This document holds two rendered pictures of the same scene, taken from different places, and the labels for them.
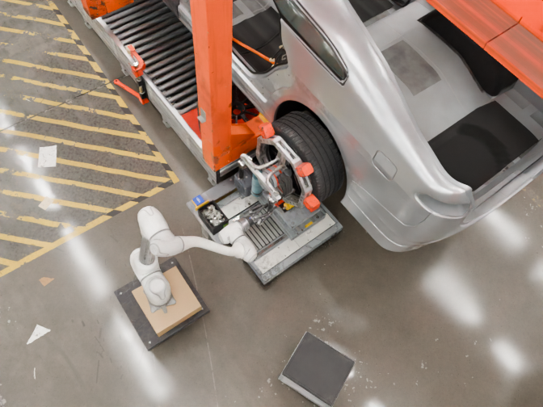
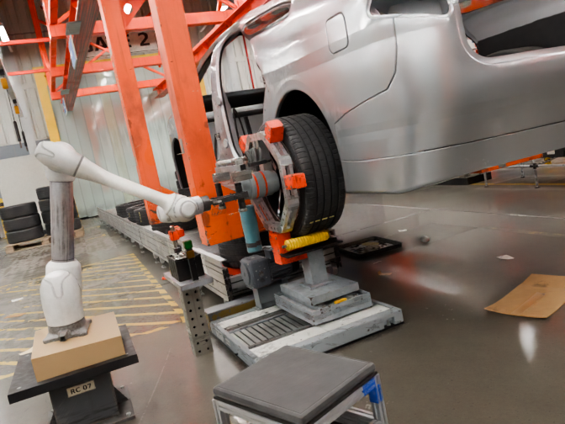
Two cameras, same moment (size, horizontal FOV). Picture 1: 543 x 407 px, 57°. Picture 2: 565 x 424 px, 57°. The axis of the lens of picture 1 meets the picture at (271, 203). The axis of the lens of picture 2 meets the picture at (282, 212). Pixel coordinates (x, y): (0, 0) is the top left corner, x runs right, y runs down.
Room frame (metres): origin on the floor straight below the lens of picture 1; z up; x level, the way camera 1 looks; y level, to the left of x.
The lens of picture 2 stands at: (-0.72, -1.16, 1.05)
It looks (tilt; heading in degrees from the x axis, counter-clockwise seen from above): 8 degrees down; 23
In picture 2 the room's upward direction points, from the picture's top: 11 degrees counter-clockwise
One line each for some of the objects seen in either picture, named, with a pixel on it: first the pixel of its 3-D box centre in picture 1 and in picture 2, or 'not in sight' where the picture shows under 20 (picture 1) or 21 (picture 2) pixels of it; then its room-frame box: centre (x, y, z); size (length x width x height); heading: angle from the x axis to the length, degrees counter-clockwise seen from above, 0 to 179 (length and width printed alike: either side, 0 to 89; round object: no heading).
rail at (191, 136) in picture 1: (142, 76); (184, 253); (2.95, 1.35, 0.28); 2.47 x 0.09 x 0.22; 46
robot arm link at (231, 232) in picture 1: (230, 234); (174, 210); (1.31, 0.23, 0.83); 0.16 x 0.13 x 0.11; 136
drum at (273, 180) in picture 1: (274, 176); (256, 184); (1.79, 0.01, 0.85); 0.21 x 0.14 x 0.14; 136
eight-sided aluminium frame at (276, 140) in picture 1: (282, 170); (269, 182); (1.85, -0.04, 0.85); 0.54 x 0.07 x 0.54; 46
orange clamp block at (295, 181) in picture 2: (311, 203); (294, 181); (1.63, -0.27, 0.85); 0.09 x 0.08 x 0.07; 46
